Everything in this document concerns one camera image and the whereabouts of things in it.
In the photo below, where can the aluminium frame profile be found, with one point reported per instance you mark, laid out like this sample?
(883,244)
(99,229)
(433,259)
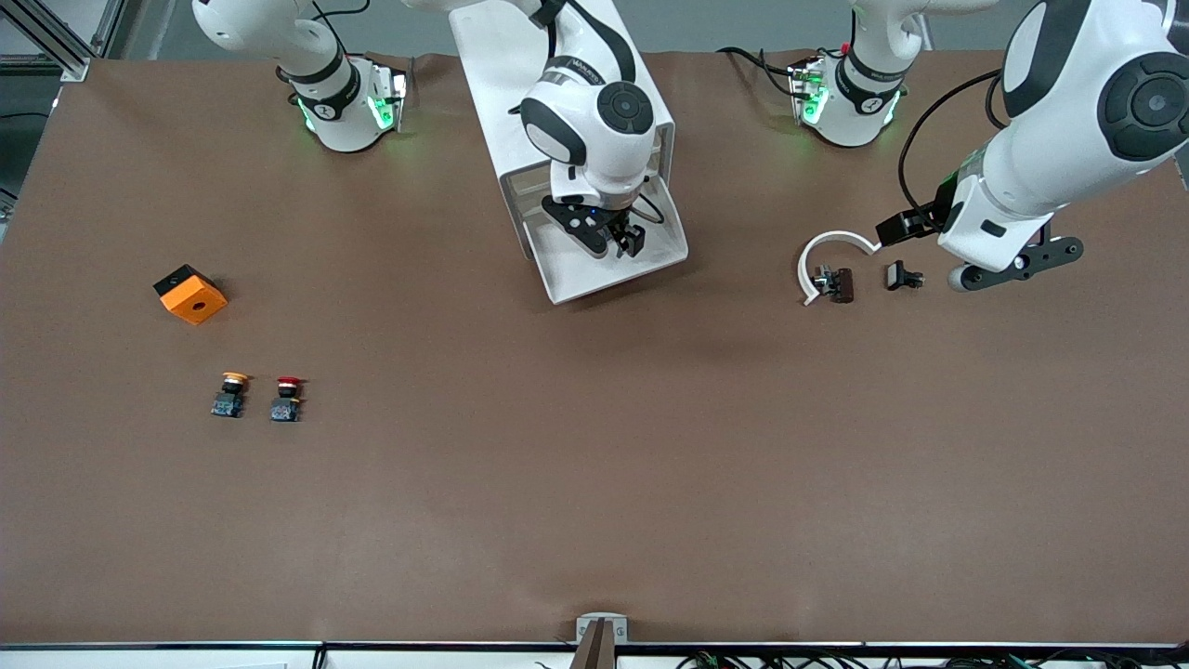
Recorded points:
(56,42)

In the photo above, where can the yellow push button switch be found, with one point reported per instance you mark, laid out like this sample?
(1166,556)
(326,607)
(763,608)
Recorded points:
(229,398)

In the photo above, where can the white plastic drawer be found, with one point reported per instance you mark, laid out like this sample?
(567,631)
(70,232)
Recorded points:
(576,274)

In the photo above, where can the shiny metal valve fitting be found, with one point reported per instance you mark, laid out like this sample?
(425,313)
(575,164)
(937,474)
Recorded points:
(824,279)

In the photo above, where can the red push button switch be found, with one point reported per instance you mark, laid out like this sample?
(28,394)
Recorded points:
(288,400)

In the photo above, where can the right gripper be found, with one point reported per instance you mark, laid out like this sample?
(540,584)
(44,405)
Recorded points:
(625,227)

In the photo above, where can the black rectangular switch part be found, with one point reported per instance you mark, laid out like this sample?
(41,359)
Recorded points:
(899,275)

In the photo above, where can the grey metal table bracket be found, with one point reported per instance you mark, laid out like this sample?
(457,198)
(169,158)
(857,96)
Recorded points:
(602,624)

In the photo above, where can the brown cylinder part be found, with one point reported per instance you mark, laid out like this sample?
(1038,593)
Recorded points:
(843,285)

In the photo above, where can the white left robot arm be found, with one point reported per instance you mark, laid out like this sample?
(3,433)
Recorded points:
(1068,139)

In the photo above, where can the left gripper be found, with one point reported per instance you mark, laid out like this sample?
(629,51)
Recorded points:
(930,216)

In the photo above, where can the orange and black button box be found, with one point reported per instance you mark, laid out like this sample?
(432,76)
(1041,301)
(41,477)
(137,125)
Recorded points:
(195,299)

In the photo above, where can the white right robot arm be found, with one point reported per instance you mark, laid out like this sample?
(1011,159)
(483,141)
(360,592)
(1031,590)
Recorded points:
(604,139)

